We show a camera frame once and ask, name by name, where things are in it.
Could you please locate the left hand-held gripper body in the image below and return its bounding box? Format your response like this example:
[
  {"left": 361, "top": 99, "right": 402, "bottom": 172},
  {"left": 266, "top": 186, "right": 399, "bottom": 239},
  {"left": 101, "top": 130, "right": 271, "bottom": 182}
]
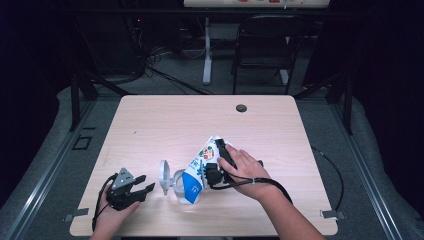
[{"left": 106, "top": 167, "right": 148, "bottom": 212}]

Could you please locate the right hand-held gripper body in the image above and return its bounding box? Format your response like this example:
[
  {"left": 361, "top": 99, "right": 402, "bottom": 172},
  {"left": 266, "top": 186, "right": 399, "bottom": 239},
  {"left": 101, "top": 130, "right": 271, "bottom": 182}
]
[{"left": 203, "top": 161, "right": 235, "bottom": 190}]

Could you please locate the white printed powder bag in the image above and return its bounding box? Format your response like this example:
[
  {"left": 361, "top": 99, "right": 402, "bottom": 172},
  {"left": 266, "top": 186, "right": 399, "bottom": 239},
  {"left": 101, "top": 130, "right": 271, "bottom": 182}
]
[{"left": 181, "top": 134, "right": 231, "bottom": 205}]

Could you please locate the clear plastic container with lid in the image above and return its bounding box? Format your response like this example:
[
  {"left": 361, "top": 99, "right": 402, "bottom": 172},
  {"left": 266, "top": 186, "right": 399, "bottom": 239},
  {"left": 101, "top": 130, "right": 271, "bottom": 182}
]
[{"left": 158, "top": 159, "right": 201, "bottom": 205}]

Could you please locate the person's left hand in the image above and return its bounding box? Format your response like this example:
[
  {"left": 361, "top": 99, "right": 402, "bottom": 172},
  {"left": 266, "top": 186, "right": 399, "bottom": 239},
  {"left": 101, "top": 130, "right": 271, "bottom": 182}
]
[{"left": 96, "top": 184, "right": 141, "bottom": 233}]

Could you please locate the person's right hand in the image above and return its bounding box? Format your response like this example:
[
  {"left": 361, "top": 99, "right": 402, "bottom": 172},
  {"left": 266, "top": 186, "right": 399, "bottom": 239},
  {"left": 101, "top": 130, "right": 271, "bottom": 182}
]
[{"left": 217, "top": 143, "right": 278, "bottom": 203}]

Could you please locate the white desk leg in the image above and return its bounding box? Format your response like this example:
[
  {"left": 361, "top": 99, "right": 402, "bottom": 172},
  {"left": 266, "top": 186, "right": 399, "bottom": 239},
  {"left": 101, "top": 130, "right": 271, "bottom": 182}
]
[{"left": 202, "top": 17, "right": 214, "bottom": 86}]

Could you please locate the black metal stand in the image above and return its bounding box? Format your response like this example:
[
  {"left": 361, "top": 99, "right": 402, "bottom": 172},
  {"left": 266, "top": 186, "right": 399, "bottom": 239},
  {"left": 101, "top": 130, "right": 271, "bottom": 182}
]
[
  {"left": 69, "top": 71, "right": 134, "bottom": 132},
  {"left": 293, "top": 71, "right": 354, "bottom": 136}
]

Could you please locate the black folding chair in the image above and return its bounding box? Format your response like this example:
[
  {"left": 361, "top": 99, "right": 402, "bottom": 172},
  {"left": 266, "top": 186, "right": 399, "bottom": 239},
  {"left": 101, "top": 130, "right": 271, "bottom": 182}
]
[{"left": 231, "top": 13, "right": 309, "bottom": 95}]

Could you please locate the left hand-held gripper cable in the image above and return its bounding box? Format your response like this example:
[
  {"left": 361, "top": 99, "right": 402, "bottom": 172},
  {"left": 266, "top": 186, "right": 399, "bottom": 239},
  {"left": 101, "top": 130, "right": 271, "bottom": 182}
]
[{"left": 92, "top": 173, "right": 119, "bottom": 233}]

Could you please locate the hand-held gripper cable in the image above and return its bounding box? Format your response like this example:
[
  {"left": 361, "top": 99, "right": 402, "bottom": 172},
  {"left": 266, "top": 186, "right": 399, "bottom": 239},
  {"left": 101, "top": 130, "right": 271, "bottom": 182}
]
[
  {"left": 209, "top": 177, "right": 294, "bottom": 205},
  {"left": 92, "top": 173, "right": 119, "bottom": 233}
]

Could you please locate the grey metal table bracket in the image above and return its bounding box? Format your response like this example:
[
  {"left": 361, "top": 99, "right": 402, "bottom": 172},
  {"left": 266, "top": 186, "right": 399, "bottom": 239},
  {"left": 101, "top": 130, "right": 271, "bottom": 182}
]
[
  {"left": 63, "top": 207, "right": 90, "bottom": 223},
  {"left": 320, "top": 209, "right": 347, "bottom": 221}
]

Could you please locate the right hand-held gripper cable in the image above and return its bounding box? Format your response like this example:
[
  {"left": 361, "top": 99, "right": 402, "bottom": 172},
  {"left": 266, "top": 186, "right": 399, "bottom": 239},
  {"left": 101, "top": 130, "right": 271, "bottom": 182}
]
[{"left": 209, "top": 177, "right": 294, "bottom": 205}]

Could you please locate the aluminium floor rail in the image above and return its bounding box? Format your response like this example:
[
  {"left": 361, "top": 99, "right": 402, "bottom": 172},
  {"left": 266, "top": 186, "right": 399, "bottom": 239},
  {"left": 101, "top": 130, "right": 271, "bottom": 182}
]
[
  {"left": 328, "top": 99, "right": 406, "bottom": 240},
  {"left": 6, "top": 99, "right": 96, "bottom": 240}
]

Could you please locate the thin black floor cable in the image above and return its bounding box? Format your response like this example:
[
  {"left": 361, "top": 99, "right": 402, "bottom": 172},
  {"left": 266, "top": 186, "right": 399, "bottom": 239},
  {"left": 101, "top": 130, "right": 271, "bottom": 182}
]
[{"left": 311, "top": 146, "right": 345, "bottom": 213}]

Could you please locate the bundle of black floor cables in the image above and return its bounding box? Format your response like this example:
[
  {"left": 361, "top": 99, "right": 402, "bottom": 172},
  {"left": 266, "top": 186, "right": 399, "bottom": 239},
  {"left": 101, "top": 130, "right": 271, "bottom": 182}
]
[{"left": 124, "top": 16, "right": 214, "bottom": 96}]

